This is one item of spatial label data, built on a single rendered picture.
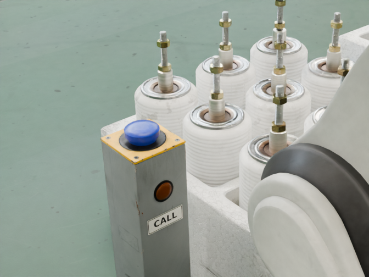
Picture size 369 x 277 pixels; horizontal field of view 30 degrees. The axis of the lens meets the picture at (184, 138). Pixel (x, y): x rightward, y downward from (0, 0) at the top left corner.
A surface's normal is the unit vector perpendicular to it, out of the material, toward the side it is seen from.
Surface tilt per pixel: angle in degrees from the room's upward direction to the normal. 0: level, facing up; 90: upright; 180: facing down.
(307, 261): 90
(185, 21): 0
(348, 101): 90
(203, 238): 90
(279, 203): 45
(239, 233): 90
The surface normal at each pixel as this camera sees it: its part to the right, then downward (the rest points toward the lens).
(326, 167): -0.55, -0.36
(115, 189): -0.79, 0.33
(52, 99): -0.04, -0.86
